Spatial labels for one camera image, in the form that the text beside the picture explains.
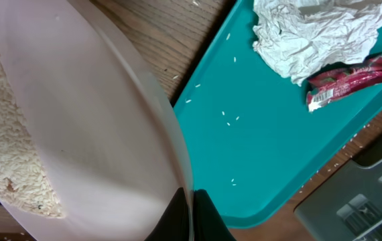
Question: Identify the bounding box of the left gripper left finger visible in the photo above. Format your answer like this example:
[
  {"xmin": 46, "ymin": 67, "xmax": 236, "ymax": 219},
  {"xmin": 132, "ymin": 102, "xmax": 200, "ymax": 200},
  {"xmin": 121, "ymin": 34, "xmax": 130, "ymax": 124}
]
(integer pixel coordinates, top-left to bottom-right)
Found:
[{"xmin": 145, "ymin": 187, "xmax": 190, "ymax": 241}]

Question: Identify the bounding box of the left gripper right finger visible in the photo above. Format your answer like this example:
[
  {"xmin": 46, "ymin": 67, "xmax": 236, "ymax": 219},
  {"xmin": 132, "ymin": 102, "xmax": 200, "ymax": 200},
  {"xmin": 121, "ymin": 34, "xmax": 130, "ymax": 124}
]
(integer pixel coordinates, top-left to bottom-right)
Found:
[{"xmin": 193, "ymin": 189, "xmax": 236, "ymax": 241}]

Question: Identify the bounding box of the large white plate with rice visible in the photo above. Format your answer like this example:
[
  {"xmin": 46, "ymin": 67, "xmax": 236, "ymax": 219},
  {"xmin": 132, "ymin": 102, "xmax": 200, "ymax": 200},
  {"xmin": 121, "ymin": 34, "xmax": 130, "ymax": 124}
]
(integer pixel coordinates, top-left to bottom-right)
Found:
[{"xmin": 0, "ymin": 1, "xmax": 194, "ymax": 240}]

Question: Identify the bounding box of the grey dishwasher rack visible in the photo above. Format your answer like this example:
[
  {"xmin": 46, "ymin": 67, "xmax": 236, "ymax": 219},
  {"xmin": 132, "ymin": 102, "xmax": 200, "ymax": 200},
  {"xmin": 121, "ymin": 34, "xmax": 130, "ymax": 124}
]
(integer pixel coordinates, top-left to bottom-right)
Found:
[{"xmin": 294, "ymin": 116, "xmax": 382, "ymax": 241}]

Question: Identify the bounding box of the teal plastic serving tray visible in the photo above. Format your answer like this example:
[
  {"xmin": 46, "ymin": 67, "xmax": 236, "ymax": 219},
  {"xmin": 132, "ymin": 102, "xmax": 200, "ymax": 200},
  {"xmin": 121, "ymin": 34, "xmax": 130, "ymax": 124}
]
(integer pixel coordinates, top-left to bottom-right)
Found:
[{"xmin": 174, "ymin": 1, "xmax": 382, "ymax": 228}]

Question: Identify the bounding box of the crumpled white tissue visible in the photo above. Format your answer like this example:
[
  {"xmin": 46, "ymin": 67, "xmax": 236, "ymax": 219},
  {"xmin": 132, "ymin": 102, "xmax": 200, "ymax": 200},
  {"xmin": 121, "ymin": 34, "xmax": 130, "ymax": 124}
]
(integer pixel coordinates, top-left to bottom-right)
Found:
[{"xmin": 253, "ymin": 0, "xmax": 382, "ymax": 85}]

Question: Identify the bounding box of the red snack wrapper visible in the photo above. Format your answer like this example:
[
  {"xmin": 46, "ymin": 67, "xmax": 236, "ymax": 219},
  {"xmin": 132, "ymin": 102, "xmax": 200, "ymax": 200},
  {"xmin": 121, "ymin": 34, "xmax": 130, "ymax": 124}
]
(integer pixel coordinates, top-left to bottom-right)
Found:
[{"xmin": 306, "ymin": 52, "xmax": 382, "ymax": 112}]

